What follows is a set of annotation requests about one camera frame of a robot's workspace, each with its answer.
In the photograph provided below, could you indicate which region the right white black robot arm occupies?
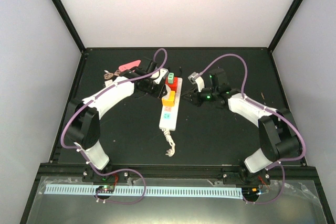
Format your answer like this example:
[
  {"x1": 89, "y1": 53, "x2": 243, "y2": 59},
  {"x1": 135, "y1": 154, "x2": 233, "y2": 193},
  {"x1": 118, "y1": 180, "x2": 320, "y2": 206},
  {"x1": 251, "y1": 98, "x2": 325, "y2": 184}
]
[{"x1": 182, "y1": 68, "x2": 303, "y2": 184}]

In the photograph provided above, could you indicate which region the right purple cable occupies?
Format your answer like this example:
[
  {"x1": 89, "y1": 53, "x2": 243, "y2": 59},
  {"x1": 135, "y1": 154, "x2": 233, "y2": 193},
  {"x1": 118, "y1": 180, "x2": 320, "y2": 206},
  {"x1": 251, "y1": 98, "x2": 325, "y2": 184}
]
[{"x1": 194, "y1": 53, "x2": 307, "y2": 205}]

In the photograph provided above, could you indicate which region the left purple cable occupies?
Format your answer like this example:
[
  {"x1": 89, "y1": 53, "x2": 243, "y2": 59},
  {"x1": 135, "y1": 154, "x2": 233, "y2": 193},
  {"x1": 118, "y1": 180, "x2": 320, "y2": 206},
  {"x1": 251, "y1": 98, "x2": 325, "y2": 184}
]
[{"x1": 60, "y1": 48, "x2": 147, "y2": 204}]

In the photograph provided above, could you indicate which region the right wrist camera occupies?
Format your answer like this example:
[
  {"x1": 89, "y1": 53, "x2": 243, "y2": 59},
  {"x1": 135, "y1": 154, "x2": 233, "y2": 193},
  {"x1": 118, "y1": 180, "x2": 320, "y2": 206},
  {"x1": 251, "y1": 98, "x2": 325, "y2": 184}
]
[{"x1": 188, "y1": 72, "x2": 205, "y2": 92}]

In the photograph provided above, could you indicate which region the white long power strip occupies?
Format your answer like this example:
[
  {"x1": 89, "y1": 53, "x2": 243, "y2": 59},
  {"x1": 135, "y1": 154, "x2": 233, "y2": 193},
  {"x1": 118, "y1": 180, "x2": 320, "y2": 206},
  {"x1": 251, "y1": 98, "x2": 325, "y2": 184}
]
[{"x1": 159, "y1": 78, "x2": 183, "y2": 131}]

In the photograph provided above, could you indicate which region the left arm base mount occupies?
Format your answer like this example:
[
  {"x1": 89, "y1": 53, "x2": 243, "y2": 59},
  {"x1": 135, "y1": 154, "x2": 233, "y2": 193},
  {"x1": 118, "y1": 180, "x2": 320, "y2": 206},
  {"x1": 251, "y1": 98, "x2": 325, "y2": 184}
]
[{"x1": 82, "y1": 165, "x2": 128, "y2": 185}]

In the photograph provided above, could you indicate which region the green white plug adapter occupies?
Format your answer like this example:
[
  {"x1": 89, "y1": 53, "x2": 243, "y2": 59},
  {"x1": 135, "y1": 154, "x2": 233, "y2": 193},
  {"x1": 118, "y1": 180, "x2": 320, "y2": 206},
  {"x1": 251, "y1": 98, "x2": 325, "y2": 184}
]
[{"x1": 166, "y1": 72, "x2": 175, "y2": 84}]

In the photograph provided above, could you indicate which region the white USB charger plug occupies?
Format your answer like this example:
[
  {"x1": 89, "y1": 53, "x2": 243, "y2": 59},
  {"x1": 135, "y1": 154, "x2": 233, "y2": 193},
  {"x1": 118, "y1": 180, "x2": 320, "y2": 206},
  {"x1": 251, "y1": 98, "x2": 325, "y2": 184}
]
[{"x1": 104, "y1": 80, "x2": 113, "y2": 87}]

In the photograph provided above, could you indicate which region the white power strip cord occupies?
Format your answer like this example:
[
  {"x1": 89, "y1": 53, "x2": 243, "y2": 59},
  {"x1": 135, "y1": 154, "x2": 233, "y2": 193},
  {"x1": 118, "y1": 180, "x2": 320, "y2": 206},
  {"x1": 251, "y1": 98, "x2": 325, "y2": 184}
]
[{"x1": 162, "y1": 128, "x2": 176, "y2": 158}]

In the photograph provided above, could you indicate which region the white slotted cable duct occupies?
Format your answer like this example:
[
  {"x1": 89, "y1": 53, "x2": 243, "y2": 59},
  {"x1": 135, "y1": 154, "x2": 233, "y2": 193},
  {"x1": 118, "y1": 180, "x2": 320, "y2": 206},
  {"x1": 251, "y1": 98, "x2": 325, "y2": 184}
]
[{"x1": 44, "y1": 184, "x2": 243, "y2": 199}]

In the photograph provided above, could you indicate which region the red cube socket adapter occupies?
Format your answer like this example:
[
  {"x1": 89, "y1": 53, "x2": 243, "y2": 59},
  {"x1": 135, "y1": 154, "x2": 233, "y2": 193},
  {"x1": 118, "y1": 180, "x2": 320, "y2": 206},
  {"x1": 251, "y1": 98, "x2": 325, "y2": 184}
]
[{"x1": 165, "y1": 77, "x2": 178, "y2": 92}]

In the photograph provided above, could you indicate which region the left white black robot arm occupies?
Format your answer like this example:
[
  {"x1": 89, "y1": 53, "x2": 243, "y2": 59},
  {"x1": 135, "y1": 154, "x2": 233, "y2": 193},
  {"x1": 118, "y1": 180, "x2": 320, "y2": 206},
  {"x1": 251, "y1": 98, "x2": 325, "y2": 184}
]
[{"x1": 60, "y1": 60, "x2": 169, "y2": 182}]

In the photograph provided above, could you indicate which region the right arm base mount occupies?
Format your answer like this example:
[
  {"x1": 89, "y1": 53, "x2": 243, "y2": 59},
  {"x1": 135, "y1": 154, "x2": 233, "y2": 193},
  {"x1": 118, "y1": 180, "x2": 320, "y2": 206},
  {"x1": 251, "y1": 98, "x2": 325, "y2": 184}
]
[{"x1": 221, "y1": 166, "x2": 270, "y2": 185}]

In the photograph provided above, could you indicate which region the pink triangular power strip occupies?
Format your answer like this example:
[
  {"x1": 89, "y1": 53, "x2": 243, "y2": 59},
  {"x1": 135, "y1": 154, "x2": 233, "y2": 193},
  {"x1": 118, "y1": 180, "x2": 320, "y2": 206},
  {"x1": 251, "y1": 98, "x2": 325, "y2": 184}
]
[{"x1": 118, "y1": 60, "x2": 141, "y2": 72}]

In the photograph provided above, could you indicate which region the yellow cube socket adapter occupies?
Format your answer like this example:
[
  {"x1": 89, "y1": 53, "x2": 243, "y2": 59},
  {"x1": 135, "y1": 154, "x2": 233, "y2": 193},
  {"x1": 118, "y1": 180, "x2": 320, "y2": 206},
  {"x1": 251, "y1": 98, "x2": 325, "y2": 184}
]
[{"x1": 161, "y1": 90, "x2": 176, "y2": 107}]

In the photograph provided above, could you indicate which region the purple cable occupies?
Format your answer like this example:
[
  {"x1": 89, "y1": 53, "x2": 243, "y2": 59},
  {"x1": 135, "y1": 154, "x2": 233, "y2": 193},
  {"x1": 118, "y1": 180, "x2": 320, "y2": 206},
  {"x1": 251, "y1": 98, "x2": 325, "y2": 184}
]
[
  {"x1": 194, "y1": 53, "x2": 307, "y2": 205},
  {"x1": 60, "y1": 48, "x2": 147, "y2": 204}
]

